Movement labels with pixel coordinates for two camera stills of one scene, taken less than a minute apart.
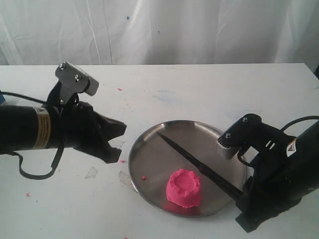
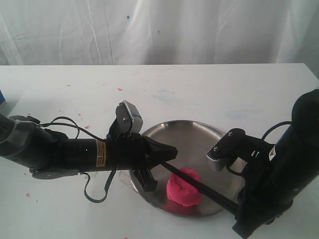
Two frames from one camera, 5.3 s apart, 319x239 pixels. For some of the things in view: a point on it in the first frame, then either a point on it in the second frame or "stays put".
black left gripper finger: x=111 y=128 -> x=158 y=152
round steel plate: x=153 y=160 stays put
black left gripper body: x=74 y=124 -> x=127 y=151
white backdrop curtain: x=126 y=32 stays put
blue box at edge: x=2 y=99 stays put
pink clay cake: x=183 y=188 stays put
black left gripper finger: x=106 y=153 -> x=146 y=179
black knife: x=201 y=170 -> x=203 y=186
